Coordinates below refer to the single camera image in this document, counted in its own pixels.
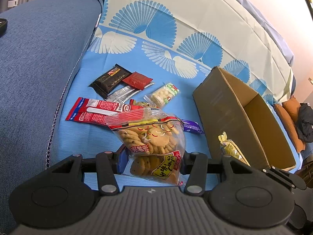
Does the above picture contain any yellow snack packet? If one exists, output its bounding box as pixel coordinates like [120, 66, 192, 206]
[218, 132, 250, 166]

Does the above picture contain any purple chocolate bar wrapper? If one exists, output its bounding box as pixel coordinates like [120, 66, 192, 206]
[181, 119, 204, 134]

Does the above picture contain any clear bag of cookies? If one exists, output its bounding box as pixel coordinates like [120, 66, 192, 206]
[105, 108, 186, 185]

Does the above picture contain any black chocolate wafer pack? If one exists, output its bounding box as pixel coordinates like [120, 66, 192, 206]
[89, 64, 132, 99]

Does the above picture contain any green-label sachima pack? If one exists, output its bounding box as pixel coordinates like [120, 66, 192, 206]
[144, 83, 180, 108]

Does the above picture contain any red square snack packet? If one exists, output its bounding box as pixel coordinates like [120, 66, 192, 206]
[122, 72, 153, 90]

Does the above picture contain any black jacket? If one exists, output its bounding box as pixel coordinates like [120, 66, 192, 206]
[296, 103, 313, 143]

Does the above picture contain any orange pillow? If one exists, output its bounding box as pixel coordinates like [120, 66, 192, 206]
[274, 96, 306, 153]

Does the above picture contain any red long wafer pack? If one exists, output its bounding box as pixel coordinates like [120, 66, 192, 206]
[65, 97, 143, 126]

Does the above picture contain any brown cardboard box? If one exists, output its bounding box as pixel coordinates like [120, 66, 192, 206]
[192, 67, 297, 171]

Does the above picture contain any silver foil snack bar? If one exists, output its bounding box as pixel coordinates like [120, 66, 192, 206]
[105, 85, 141, 104]

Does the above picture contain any grey-blue sheet on backrest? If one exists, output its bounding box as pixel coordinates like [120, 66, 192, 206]
[236, 0, 294, 67]

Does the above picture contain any blue fabric sofa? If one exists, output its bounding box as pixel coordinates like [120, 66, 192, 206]
[1, 0, 104, 234]

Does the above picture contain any blue fan-pattern sofa cover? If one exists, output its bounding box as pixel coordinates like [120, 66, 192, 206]
[50, 0, 304, 192]

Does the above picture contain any black remote on armrest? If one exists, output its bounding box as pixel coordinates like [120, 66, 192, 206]
[0, 18, 7, 37]

